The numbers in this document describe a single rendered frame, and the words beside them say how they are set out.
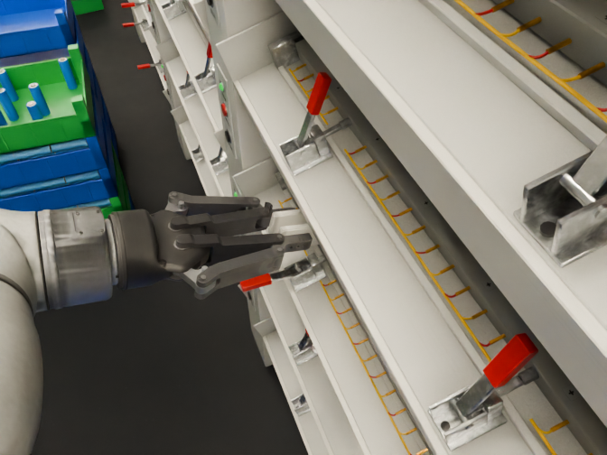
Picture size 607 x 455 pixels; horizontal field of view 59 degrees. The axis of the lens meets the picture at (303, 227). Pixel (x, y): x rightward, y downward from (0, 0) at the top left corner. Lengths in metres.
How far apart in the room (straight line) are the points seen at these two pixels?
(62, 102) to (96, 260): 0.72
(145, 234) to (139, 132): 1.24
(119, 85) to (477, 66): 1.74
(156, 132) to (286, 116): 1.19
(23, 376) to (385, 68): 0.28
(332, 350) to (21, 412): 0.34
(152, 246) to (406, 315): 0.24
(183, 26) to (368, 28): 0.84
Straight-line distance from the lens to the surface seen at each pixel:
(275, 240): 0.55
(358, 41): 0.31
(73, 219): 0.51
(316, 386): 0.78
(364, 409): 0.57
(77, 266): 0.49
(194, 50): 1.05
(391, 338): 0.39
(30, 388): 0.38
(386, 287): 0.41
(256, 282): 0.61
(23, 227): 0.50
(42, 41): 1.37
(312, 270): 0.62
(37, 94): 1.14
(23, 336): 0.41
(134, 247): 0.50
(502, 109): 0.26
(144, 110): 1.82
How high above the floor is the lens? 1.04
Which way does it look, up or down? 49 degrees down
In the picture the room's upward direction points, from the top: straight up
